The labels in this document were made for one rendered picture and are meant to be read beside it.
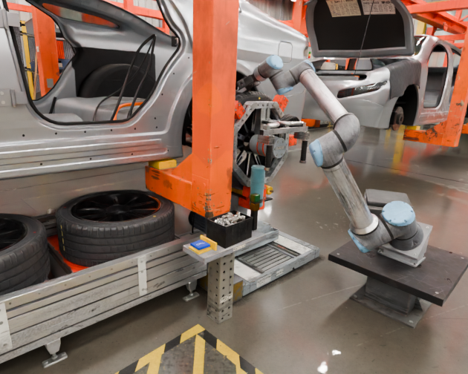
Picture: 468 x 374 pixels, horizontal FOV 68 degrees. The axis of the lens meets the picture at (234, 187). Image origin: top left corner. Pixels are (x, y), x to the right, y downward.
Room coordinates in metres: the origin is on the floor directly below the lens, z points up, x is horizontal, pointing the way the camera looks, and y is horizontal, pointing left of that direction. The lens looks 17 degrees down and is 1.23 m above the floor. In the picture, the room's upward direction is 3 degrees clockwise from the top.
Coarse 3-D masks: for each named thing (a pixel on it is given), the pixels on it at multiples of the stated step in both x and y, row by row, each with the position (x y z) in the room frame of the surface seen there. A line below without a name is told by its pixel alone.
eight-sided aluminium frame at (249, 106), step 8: (248, 104) 2.15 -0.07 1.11; (256, 104) 2.16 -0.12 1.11; (264, 104) 2.22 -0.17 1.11; (272, 104) 2.28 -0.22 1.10; (248, 112) 2.12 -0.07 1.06; (272, 112) 2.35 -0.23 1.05; (280, 112) 2.33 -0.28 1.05; (240, 120) 2.08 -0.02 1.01; (280, 136) 2.42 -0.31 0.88; (288, 136) 2.40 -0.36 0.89; (280, 160) 2.36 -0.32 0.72; (240, 168) 2.09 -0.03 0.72; (272, 168) 2.37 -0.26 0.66; (240, 176) 2.09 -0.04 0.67; (272, 176) 2.30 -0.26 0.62; (248, 184) 2.14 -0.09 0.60
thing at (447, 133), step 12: (456, 84) 4.71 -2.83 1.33; (456, 96) 4.68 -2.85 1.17; (456, 108) 4.66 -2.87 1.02; (456, 120) 4.64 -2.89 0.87; (408, 132) 5.06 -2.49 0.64; (420, 132) 4.93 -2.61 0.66; (432, 132) 4.83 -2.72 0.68; (444, 132) 4.72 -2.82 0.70; (456, 132) 4.62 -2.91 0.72; (444, 144) 4.69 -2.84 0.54; (456, 144) 4.66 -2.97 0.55
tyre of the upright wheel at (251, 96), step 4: (236, 92) 2.30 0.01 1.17; (248, 92) 2.26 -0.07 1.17; (252, 92) 2.27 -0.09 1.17; (256, 92) 2.29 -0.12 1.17; (260, 92) 2.33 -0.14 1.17; (236, 96) 2.20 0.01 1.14; (240, 96) 2.20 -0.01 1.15; (244, 96) 2.21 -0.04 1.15; (248, 96) 2.24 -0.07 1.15; (252, 96) 2.26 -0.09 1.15; (256, 96) 2.29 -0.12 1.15; (260, 96) 2.31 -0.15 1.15; (264, 96) 2.34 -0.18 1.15; (268, 96) 2.37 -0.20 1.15; (236, 100) 2.17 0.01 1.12; (240, 100) 2.19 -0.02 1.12; (244, 100) 2.21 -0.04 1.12; (248, 100) 2.24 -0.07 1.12; (252, 100) 2.26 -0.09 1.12; (256, 100) 2.29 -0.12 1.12; (260, 100) 2.31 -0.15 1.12; (264, 100) 2.34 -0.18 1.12; (268, 100) 2.37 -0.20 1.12; (272, 100) 2.39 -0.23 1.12; (272, 160) 2.43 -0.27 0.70; (232, 176) 2.16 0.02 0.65; (232, 180) 2.16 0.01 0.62; (236, 180) 2.19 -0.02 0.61; (232, 184) 2.16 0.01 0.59; (236, 184) 2.19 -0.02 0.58; (240, 184) 2.21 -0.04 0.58; (236, 188) 2.22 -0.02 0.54; (240, 188) 2.22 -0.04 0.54
